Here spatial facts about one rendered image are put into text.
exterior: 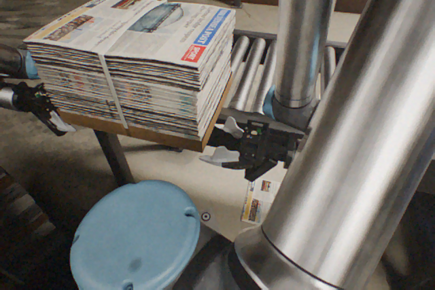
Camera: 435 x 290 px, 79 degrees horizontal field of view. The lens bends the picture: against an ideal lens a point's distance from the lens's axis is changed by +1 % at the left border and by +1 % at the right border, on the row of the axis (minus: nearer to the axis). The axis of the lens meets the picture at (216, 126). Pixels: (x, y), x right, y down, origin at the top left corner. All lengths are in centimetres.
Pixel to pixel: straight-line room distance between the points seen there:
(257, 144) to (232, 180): 98
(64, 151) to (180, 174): 77
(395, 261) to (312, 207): 138
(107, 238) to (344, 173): 20
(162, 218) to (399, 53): 22
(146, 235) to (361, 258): 16
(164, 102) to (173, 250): 36
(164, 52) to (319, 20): 26
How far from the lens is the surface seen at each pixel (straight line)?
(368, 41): 22
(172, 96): 53
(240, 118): 70
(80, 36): 63
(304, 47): 42
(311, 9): 39
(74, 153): 188
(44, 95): 84
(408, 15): 22
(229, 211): 144
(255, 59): 96
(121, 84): 57
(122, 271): 24
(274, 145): 59
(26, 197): 106
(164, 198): 27
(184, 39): 55
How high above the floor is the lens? 127
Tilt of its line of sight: 44 degrees down
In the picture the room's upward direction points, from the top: straight up
